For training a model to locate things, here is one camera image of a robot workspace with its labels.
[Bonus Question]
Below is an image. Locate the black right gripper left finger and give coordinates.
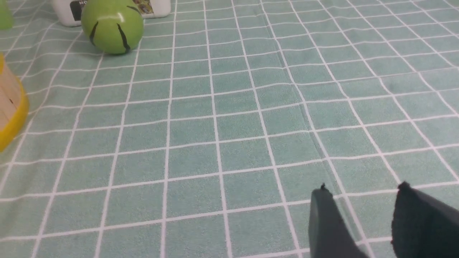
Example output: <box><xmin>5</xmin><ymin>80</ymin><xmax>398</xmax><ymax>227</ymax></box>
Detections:
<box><xmin>309</xmin><ymin>183</ymin><xmax>367</xmax><ymax>258</ymax></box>

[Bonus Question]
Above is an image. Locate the bamboo steamer basket yellow rim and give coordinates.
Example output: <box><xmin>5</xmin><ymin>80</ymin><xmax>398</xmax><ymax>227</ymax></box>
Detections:
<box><xmin>0</xmin><ymin>53</ymin><xmax>29</xmax><ymax>152</ymax></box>

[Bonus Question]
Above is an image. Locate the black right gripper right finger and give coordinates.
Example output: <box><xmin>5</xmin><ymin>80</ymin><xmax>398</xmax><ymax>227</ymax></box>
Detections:
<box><xmin>391</xmin><ymin>182</ymin><xmax>459</xmax><ymax>258</ymax></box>

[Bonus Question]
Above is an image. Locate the green striped ball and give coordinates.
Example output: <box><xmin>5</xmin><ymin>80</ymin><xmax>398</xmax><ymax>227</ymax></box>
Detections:
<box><xmin>81</xmin><ymin>13</ymin><xmax>144</xmax><ymax>54</ymax></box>

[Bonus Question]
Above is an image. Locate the green and white toolbox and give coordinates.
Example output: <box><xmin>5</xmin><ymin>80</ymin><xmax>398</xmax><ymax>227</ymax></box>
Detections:
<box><xmin>50</xmin><ymin>0</ymin><xmax>171</xmax><ymax>27</ymax></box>

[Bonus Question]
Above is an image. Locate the green checked tablecloth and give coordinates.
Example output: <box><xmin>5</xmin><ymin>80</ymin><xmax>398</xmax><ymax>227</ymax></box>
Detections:
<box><xmin>1</xmin><ymin>0</ymin><xmax>459</xmax><ymax>258</ymax></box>

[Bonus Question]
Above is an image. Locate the green cube block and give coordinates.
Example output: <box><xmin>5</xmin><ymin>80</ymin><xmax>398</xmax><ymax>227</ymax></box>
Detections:
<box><xmin>0</xmin><ymin>0</ymin><xmax>14</xmax><ymax>30</ymax></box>

